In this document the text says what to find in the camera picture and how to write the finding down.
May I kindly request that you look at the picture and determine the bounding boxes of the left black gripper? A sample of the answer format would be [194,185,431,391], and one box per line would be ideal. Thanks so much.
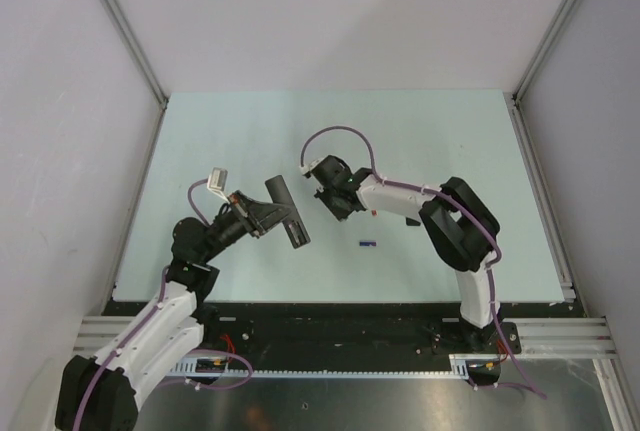
[200,190,295,263]

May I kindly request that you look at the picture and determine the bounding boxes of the black remote control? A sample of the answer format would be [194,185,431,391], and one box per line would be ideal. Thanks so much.
[265,175,311,249]

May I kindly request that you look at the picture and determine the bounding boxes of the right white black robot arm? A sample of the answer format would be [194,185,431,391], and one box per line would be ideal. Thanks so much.
[301,155,501,352]

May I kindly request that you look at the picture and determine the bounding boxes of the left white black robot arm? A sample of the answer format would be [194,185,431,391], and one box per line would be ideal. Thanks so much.
[54,177,309,430]

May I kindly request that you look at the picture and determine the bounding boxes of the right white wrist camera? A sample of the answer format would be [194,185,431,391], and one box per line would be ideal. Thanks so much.
[299,159,320,178]

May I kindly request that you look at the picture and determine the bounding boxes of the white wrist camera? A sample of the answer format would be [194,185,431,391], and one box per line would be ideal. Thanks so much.
[299,159,320,178]
[206,167,228,202]

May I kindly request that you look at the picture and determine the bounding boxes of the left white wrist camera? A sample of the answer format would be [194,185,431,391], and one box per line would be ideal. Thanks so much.
[206,167,228,202]

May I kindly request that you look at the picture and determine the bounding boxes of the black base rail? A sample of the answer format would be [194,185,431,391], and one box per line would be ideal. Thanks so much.
[164,299,521,373]

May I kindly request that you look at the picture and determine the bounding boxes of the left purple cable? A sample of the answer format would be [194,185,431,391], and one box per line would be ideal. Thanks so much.
[72,178,254,431]

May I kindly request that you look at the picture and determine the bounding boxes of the grey slotted cable duct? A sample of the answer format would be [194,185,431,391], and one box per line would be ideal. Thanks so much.
[172,353,474,380]

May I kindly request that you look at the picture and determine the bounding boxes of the left aluminium frame post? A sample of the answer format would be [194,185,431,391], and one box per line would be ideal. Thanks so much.
[99,0,169,110]

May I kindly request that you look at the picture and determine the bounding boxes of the aluminium frame post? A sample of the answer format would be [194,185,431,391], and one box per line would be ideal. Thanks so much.
[511,0,582,105]
[99,0,169,110]

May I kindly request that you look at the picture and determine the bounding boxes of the right aluminium frame post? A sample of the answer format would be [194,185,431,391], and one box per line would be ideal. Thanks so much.
[511,0,582,105]

